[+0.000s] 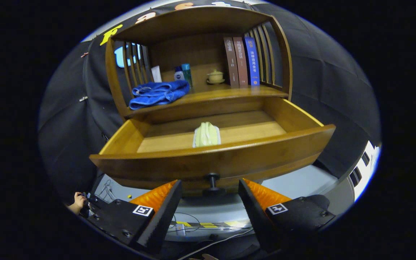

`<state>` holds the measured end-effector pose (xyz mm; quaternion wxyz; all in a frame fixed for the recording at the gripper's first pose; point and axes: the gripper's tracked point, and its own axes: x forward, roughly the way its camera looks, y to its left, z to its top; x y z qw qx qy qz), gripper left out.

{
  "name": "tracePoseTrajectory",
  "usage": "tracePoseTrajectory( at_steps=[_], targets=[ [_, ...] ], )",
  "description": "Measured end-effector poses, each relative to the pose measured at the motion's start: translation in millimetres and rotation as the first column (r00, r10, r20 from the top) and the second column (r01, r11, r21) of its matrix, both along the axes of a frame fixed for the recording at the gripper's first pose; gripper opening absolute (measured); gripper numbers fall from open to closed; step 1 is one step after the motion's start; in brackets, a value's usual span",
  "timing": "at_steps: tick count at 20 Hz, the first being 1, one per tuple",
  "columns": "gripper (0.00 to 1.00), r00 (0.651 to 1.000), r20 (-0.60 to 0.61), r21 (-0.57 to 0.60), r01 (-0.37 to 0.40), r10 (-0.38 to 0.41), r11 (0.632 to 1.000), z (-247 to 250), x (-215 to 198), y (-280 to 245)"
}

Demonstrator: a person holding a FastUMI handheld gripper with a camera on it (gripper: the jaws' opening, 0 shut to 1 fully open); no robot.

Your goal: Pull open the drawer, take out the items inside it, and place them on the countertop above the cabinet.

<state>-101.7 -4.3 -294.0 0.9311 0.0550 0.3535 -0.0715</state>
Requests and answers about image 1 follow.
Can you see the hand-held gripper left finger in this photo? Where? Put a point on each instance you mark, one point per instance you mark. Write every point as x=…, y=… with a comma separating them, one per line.
x=163, y=216

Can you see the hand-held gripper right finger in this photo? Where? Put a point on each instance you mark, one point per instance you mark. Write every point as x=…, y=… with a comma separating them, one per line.
x=255, y=216

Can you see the wooden drawer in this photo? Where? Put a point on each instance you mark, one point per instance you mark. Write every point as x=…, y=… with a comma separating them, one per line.
x=211, y=162

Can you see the yellow-green scrub brush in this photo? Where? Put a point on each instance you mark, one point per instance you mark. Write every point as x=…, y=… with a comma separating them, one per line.
x=207, y=135

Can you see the wooden countertop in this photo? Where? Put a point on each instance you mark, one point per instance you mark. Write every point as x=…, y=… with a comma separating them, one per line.
x=222, y=94

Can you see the wooden cabinet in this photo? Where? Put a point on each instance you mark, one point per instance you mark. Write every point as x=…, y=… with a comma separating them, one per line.
x=193, y=50

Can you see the white power strip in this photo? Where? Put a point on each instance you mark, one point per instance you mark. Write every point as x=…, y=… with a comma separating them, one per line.
x=180, y=229

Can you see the yellow black floor tape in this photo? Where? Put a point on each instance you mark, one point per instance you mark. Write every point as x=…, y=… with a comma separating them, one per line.
x=208, y=224

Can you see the white slotted panel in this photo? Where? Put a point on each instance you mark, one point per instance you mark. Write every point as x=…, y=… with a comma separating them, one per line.
x=365, y=169

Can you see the blue towel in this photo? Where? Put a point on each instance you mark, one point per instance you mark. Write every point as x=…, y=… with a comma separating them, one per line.
x=157, y=94

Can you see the beige saucer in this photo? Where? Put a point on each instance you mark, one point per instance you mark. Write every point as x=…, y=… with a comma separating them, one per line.
x=215, y=82

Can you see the white blue lotion bottle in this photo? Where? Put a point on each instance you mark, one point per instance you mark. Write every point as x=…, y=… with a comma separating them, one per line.
x=179, y=75

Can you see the white tube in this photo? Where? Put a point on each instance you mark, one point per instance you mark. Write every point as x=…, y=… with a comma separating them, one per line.
x=156, y=74

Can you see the teal bottle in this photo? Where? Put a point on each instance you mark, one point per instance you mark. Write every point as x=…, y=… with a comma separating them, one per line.
x=187, y=74

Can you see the beige lidded teacup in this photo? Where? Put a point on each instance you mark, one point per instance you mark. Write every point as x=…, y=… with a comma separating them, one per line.
x=215, y=76

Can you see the blue book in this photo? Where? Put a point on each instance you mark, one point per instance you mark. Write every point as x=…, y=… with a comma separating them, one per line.
x=252, y=61

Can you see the reddish brown book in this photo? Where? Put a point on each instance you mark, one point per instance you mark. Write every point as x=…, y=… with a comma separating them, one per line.
x=241, y=61

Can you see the dark brown book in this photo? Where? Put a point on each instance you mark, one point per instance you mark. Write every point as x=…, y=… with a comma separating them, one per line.
x=231, y=61

